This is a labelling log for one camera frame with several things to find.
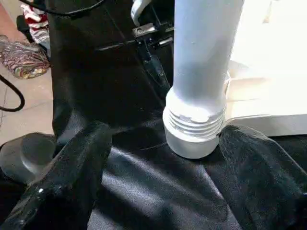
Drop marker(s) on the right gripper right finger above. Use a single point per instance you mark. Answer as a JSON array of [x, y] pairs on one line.
[[271, 184]]

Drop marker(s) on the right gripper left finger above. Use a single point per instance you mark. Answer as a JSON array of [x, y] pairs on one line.
[[67, 187]]

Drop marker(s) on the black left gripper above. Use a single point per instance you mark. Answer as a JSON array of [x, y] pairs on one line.
[[156, 28]]

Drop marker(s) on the white plastic table leg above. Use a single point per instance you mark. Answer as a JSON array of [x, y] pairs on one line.
[[201, 72]]

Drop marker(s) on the white plastic table top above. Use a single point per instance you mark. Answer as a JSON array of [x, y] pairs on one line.
[[273, 72]]

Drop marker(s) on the black robot foot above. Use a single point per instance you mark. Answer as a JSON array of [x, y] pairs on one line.
[[26, 158]]

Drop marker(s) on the black work mat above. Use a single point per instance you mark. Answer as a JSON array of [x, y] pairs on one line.
[[105, 120]]

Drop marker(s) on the multicoloured crumpled cloth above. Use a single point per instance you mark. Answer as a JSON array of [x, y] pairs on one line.
[[24, 60]]

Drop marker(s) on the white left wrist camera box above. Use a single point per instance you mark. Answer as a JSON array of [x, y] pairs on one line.
[[140, 10]]

